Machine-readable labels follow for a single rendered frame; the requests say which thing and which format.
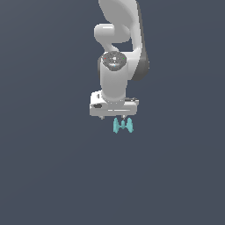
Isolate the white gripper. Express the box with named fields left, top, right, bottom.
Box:
left=89, top=91, right=140, bottom=120

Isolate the teal spool-shaped object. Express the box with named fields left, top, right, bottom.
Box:
left=112, top=117, right=134, bottom=134

